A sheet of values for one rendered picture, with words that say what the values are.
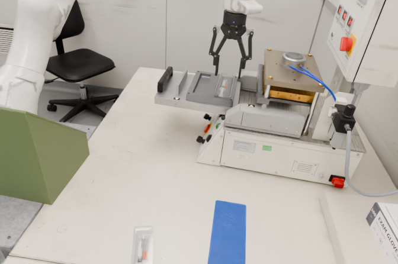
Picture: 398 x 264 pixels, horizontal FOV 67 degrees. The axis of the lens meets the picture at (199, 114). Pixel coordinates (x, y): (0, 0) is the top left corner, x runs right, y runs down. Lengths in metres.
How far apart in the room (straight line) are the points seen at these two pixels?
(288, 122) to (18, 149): 0.79
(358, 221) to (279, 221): 0.23
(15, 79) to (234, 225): 0.77
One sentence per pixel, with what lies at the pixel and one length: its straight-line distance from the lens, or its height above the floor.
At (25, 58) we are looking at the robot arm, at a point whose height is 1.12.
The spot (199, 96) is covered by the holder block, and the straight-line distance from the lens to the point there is 1.04.
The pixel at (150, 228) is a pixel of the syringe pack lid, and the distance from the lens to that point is 0.91.
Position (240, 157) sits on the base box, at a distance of 1.08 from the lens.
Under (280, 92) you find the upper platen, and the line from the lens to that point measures 1.01.
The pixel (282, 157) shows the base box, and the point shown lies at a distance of 1.08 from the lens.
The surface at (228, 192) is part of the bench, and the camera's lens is 1.04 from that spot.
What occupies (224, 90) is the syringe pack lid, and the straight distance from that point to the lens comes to 1.07.
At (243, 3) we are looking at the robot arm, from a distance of 0.96.
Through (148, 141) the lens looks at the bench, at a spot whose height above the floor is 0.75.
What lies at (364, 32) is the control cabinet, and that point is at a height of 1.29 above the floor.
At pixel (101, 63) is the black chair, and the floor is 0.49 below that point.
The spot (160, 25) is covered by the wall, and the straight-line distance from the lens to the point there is 2.62.
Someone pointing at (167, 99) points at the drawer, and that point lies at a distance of 1.06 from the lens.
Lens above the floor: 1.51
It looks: 33 degrees down
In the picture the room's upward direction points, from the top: 5 degrees clockwise
